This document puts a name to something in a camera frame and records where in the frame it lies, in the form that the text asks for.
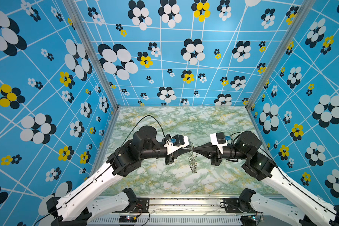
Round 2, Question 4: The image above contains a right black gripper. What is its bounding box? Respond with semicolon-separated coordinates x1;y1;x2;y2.
194;138;249;167

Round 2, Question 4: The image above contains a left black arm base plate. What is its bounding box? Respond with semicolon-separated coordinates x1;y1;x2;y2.
121;197;150;213

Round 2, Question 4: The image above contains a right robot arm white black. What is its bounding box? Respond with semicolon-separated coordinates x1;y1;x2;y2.
193;131;339;226

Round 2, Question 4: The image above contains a left rear aluminium post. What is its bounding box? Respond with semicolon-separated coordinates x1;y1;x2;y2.
63;0;120;109

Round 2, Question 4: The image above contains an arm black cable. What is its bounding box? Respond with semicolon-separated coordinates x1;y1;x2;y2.
33;114;167;226
228;132;339;224

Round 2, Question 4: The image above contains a right rear aluminium post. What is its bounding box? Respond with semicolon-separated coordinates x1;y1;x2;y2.
247;0;317;109

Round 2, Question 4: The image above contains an aluminium post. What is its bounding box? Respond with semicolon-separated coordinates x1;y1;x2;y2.
247;0;317;109
63;0;120;109

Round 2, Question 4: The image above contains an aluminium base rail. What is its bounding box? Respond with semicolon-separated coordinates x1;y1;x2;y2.
87;194;300;226

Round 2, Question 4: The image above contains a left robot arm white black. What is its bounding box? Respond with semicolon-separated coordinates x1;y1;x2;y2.
47;126;190;226

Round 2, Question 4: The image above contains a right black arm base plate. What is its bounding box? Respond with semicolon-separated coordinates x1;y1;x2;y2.
219;198;258;214

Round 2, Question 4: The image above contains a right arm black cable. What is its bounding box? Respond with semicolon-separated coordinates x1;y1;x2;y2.
228;132;339;224

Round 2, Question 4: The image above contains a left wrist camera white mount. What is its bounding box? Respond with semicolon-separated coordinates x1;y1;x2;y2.
163;135;190;155

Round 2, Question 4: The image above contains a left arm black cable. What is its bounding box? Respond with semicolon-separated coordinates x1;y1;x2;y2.
33;114;167;226

